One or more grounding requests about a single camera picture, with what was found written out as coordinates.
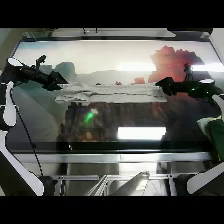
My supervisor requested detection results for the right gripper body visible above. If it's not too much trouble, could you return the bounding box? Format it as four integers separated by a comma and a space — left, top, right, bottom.
154, 76, 178, 97

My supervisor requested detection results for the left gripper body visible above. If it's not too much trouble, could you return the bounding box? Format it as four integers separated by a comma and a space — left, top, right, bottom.
41, 70, 70, 92

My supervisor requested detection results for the grey shirt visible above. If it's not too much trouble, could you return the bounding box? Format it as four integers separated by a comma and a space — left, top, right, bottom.
54, 81, 168, 105

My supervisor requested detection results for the pale garment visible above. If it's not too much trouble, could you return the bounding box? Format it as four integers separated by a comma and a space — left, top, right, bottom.
196, 117, 216, 136

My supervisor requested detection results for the dark green garment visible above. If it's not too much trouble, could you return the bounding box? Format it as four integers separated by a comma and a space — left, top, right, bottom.
205, 119, 224, 162

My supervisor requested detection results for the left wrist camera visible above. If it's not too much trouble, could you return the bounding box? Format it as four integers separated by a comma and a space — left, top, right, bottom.
34, 54, 48, 74

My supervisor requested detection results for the black cable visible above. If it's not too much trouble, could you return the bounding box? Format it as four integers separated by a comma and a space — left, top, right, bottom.
9, 88, 44, 177

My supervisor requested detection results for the silver frame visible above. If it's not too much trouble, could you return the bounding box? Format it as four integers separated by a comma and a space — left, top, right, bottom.
12, 151, 214, 197

